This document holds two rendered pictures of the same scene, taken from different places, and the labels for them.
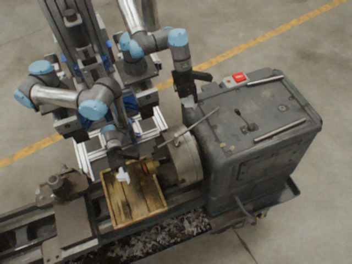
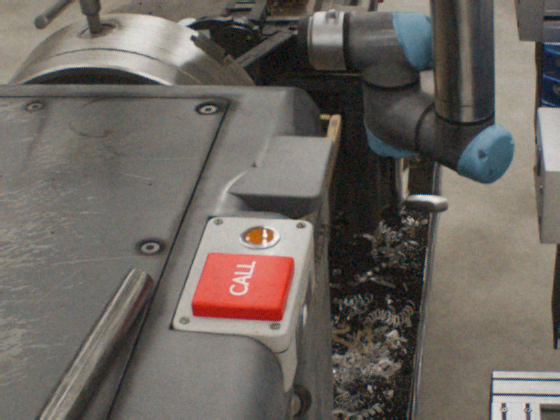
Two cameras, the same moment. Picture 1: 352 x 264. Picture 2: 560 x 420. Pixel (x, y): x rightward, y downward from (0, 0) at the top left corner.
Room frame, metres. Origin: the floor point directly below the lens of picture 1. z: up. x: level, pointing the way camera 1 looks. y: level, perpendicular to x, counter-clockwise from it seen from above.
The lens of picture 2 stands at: (1.41, -0.95, 1.75)
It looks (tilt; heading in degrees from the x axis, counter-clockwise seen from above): 33 degrees down; 117
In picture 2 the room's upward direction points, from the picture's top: 3 degrees counter-clockwise
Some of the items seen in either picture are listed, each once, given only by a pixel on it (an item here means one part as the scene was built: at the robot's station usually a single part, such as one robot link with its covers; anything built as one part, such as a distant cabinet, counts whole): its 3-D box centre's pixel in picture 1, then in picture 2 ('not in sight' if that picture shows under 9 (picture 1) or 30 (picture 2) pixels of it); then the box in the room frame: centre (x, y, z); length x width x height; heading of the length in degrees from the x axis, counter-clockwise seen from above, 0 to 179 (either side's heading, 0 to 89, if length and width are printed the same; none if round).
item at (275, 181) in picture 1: (233, 178); not in sight; (0.87, -0.37, 0.43); 0.60 x 0.48 x 0.86; 106
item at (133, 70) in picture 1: (134, 61); not in sight; (1.35, 0.22, 1.21); 0.15 x 0.15 x 0.10
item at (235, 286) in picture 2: (238, 77); (244, 290); (1.08, -0.36, 1.26); 0.06 x 0.06 x 0.02; 16
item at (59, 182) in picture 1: (54, 180); not in sight; (0.65, 0.63, 1.13); 0.08 x 0.08 x 0.03
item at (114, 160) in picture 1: (116, 159); (265, 38); (0.76, 0.34, 1.09); 0.12 x 0.09 x 0.08; 16
